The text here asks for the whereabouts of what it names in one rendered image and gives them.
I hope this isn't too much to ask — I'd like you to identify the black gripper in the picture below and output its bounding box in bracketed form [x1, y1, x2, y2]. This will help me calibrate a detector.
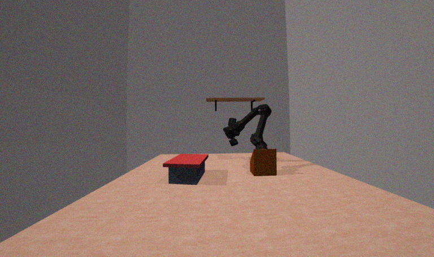
[223, 127, 238, 146]

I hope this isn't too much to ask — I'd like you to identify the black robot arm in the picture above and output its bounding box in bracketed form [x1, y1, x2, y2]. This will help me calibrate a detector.
[227, 104, 271, 149]

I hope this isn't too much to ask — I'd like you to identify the red lid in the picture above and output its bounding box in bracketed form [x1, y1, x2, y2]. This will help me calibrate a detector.
[163, 154, 209, 168]

